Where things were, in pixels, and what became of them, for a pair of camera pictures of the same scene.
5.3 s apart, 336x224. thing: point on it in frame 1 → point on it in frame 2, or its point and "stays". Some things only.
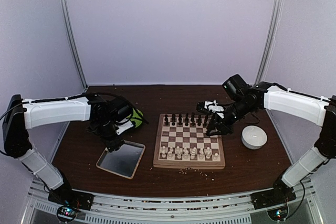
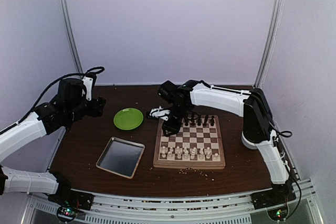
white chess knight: [170, 156] stays
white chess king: [192, 153] stays
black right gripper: [225, 128] → [174, 128]
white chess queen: [186, 155] stays
